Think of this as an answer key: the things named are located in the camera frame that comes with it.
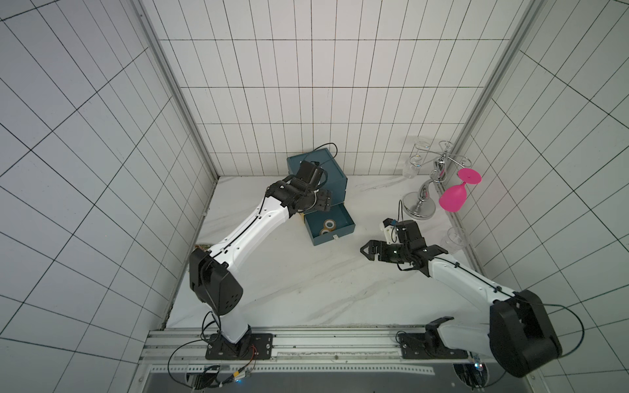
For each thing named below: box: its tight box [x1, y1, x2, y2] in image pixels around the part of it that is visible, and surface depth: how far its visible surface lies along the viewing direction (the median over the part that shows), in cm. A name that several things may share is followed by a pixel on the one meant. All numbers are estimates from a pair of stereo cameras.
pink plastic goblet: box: [438, 167, 482, 213], surface depth 87 cm
